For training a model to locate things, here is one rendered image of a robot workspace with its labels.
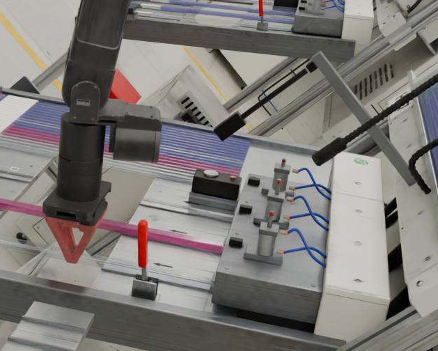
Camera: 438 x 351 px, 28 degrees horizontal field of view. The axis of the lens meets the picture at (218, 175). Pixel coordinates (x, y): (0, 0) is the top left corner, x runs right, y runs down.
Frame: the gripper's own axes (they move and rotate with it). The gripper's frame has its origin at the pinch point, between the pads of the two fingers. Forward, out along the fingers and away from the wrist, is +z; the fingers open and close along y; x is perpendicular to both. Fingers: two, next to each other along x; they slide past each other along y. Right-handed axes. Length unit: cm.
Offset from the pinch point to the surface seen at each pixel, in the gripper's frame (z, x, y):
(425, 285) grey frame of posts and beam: -11.6, -43.8, -13.0
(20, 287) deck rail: 0.5, 3.8, -9.9
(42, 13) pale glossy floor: 39, 99, 279
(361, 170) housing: -6, -38, 33
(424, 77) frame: -20, -46, 47
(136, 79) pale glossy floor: 75, 61, 319
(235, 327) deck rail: 0.3, -23.5, -10.0
